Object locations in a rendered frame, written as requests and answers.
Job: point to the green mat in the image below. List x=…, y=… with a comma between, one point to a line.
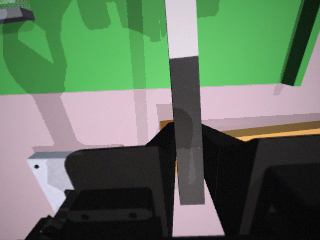
x=98, y=45

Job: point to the orange mallet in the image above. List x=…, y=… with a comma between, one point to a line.
x=303, y=128

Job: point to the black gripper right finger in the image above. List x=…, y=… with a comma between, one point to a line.
x=234, y=170

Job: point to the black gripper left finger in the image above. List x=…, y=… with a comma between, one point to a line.
x=152, y=165

